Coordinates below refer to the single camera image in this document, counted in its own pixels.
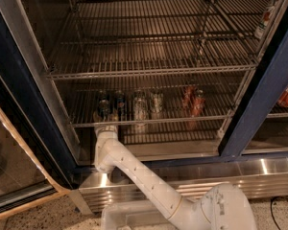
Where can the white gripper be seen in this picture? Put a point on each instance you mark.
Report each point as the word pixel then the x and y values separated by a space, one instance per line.
pixel 106 127

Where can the blue pepsi can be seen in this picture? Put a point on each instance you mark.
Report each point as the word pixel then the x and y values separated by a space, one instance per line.
pixel 120 100
pixel 104 110
pixel 102 95

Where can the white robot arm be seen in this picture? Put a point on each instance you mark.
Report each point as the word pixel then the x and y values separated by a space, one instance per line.
pixel 223 207

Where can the front silver soda can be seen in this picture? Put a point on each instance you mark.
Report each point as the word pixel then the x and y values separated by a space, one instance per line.
pixel 140 109

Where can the silver soda can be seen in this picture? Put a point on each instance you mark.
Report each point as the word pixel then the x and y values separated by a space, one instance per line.
pixel 156 101
pixel 140 109

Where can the rear silver soda can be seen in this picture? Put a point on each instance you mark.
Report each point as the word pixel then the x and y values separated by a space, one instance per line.
pixel 156 101

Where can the open glass fridge door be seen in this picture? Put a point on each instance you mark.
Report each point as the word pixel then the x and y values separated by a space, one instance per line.
pixel 24 180

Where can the rear red soda can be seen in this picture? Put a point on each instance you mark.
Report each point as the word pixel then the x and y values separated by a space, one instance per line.
pixel 187 95

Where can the red soda can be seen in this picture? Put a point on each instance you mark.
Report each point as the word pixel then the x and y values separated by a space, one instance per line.
pixel 197 103
pixel 187 95

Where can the front red soda can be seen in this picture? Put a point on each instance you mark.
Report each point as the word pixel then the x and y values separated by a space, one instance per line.
pixel 197 103

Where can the white bottle on shelf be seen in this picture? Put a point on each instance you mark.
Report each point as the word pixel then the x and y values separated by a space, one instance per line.
pixel 265 18

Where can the clear plastic bin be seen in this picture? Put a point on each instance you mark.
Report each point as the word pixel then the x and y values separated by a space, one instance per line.
pixel 131 213

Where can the bottom wire fridge shelf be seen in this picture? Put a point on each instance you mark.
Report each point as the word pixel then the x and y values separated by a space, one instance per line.
pixel 221 92

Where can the wire fridge shelf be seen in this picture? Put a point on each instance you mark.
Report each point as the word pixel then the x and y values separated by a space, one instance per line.
pixel 133 56
pixel 221 92
pixel 158 20

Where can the middle wire fridge shelf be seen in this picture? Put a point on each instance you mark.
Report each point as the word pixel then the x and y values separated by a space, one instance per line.
pixel 133 56

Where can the upper wire fridge shelf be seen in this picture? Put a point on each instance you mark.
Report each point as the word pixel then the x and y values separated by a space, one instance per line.
pixel 158 20

